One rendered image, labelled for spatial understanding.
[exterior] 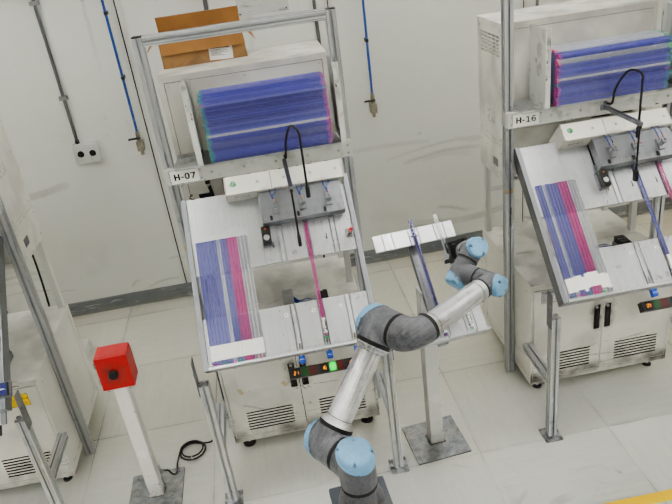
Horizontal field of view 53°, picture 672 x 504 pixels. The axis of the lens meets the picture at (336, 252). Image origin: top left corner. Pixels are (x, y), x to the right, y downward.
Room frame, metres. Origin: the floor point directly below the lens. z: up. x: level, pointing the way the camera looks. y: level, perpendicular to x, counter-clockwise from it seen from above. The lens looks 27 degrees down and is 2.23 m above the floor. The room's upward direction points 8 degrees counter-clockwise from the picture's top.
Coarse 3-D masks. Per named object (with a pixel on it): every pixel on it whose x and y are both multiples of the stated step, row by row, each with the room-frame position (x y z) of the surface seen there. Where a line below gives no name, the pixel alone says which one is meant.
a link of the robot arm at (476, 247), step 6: (468, 240) 2.09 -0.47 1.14; (474, 240) 2.07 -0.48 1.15; (480, 240) 2.07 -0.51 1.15; (462, 246) 2.12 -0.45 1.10; (468, 246) 2.06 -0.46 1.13; (474, 246) 2.06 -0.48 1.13; (480, 246) 2.06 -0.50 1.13; (486, 246) 2.06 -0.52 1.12; (462, 252) 2.08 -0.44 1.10; (468, 252) 2.06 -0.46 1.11; (474, 252) 2.04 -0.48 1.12; (480, 252) 2.05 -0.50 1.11; (486, 252) 2.05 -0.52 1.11; (474, 258) 2.05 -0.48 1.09
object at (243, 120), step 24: (312, 72) 2.75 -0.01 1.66; (216, 96) 2.61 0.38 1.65; (240, 96) 2.60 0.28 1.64; (264, 96) 2.61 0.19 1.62; (288, 96) 2.62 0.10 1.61; (312, 96) 2.63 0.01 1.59; (216, 120) 2.60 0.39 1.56; (240, 120) 2.60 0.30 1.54; (264, 120) 2.61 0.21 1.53; (288, 120) 2.62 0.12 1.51; (312, 120) 2.62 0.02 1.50; (216, 144) 2.59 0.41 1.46; (240, 144) 2.60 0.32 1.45; (264, 144) 2.61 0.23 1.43; (288, 144) 2.61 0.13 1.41; (312, 144) 2.63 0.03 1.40
